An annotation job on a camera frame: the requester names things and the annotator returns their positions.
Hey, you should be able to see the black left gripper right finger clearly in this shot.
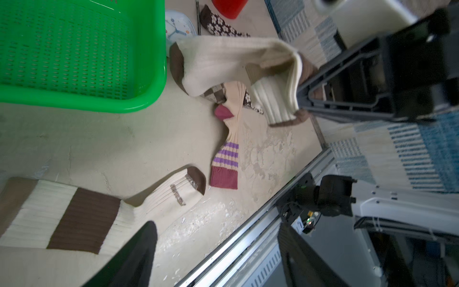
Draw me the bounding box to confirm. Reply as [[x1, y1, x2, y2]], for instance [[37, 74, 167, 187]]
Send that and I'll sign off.
[[277, 222, 348, 287]]

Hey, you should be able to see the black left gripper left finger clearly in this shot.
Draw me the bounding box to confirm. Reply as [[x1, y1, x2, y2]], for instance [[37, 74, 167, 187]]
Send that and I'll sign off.
[[84, 221, 158, 287]]

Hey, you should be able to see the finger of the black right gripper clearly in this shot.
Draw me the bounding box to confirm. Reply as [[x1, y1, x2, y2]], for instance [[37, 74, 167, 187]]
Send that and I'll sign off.
[[298, 100, 396, 122], [297, 37, 386, 104]]

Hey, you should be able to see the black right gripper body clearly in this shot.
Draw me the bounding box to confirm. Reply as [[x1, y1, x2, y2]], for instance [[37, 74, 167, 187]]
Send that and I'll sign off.
[[380, 7, 459, 122]]

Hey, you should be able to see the cream brown striped sock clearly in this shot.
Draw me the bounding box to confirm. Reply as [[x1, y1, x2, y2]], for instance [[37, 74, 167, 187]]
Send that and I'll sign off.
[[169, 36, 318, 127], [1, 166, 207, 255]]

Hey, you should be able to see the brown floral sock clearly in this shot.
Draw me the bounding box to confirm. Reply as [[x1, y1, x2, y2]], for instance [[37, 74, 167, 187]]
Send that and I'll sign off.
[[199, 5, 250, 38], [243, 91, 264, 115]]

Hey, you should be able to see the beige purple striped sock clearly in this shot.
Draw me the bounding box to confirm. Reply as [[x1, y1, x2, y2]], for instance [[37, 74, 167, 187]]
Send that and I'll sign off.
[[210, 81, 246, 190]]

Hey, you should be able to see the brown argyle sock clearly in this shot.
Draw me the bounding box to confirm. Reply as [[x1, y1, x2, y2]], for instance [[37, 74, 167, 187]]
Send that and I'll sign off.
[[201, 84, 227, 105]]

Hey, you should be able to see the red pencil cup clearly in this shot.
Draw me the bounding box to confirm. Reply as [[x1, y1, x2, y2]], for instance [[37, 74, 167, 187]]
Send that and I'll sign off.
[[212, 0, 248, 20]]

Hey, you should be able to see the black pencil on table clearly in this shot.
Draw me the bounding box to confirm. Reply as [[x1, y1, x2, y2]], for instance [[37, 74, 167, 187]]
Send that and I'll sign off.
[[196, 0, 202, 35]]

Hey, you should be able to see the small white alarm clock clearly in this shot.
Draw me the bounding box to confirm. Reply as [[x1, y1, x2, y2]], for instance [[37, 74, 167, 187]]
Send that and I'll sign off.
[[165, 10, 198, 57]]

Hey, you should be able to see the green plastic basket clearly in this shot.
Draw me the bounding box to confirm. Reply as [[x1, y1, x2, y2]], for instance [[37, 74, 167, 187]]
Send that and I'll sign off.
[[1, 0, 167, 113]]

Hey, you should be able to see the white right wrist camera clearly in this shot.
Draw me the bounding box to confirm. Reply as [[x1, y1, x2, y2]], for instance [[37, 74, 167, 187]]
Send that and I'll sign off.
[[313, 0, 418, 48]]

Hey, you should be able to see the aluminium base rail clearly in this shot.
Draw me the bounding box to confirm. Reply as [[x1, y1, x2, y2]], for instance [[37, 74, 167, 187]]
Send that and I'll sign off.
[[176, 148, 335, 287]]

